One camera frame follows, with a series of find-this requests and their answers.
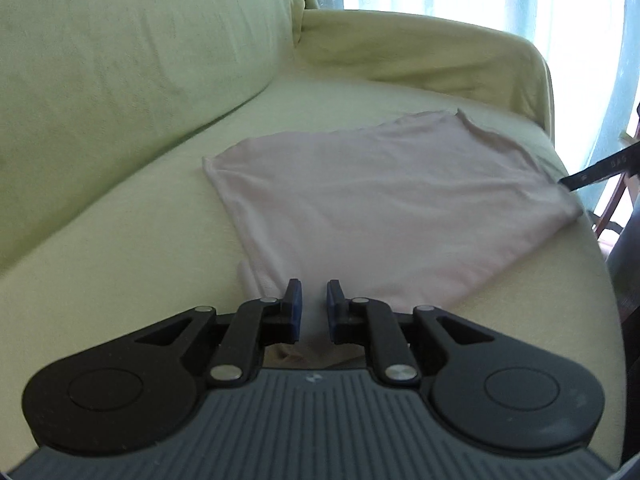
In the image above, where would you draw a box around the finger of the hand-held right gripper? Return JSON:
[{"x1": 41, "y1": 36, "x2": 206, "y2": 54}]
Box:
[{"x1": 560, "y1": 141, "x2": 640, "y2": 194}]

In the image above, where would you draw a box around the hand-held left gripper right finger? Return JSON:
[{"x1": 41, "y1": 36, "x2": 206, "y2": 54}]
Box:
[{"x1": 325, "y1": 278, "x2": 494, "y2": 388}]

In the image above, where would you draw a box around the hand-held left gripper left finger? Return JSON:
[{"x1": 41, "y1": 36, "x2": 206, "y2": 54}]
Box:
[{"x1": 136, "y1": 277, "x2": 306, "y2": 389}]

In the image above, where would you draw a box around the beige garment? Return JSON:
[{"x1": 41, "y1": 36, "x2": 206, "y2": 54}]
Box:
[{"x1": 202, "y1": 107, "x2": 585, "y2": 368}]

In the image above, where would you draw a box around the wooden chair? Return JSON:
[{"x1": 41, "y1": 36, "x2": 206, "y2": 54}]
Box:
[{"x1": 592, "y1": 170, "x2": 632, "y2": 249}]

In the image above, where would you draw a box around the green sofa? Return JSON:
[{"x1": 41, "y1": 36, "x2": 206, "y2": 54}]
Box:
[{"x1": 0, "y1": 0, "x2": 627, "y2": 463}]

